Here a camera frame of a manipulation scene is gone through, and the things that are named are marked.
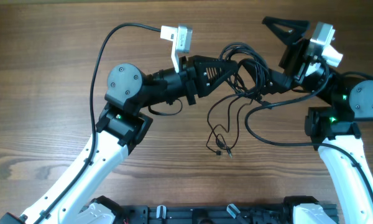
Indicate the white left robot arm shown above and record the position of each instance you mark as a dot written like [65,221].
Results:
[120,128]

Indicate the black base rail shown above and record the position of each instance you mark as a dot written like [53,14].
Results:
[205,214]

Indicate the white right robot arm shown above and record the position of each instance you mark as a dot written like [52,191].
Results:
[333,129]

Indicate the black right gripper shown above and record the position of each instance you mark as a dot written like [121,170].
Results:
[293,61]

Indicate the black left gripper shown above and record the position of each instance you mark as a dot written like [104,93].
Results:
[196,79]

